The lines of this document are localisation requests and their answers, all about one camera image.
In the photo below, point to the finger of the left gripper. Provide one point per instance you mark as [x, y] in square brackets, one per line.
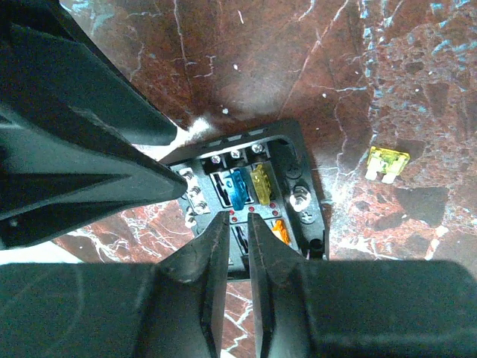
[78, 72]
[61, 166]

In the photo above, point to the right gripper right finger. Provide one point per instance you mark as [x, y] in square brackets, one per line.
[280, 321]

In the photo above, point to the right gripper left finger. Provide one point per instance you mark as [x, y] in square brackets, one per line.
[190, 295]

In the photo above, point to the blue blade fuse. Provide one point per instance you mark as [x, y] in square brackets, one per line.
[237, 189]

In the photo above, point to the black fuse box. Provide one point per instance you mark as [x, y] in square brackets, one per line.
[280, 148]

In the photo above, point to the yellow fuse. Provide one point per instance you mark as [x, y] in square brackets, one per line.
[261, 184]
[387, 162]

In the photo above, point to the orange fuse in box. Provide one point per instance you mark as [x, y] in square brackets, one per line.
[280, 231]

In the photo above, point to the yellow fuse in box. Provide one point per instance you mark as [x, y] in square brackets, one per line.
[261, 184]

